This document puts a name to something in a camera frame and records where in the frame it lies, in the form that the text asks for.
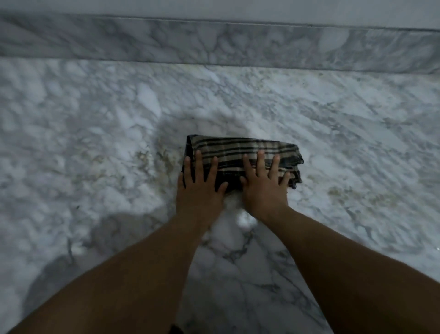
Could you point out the person's right hand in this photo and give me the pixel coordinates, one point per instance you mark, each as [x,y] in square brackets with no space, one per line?
[263,196]

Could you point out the person's right forearm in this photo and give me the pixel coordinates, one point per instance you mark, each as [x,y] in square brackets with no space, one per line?
[350,278]

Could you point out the person's right little finger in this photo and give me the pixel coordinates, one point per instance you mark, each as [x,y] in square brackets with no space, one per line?
[285,180]

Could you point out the plaid cloth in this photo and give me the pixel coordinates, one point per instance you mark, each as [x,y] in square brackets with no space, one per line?
[233,151]

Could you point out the person's left hand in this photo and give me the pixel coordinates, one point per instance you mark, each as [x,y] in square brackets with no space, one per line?
[197,201]

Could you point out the person's left thumb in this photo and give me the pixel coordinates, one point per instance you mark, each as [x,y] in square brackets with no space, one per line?
[221,188]

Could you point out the person's right thumb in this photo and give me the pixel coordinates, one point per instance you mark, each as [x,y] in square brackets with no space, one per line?
[244,184]

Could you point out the person's left forearm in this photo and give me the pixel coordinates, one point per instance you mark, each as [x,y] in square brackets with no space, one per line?
[130,282]

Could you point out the person's left little finger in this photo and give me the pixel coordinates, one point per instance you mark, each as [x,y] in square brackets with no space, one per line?
[179,181]

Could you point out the person's right middle finger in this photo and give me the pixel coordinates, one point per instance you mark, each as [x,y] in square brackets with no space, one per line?
[261,164]

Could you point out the person's left middle finger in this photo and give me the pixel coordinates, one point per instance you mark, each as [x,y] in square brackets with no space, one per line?
[199,166]

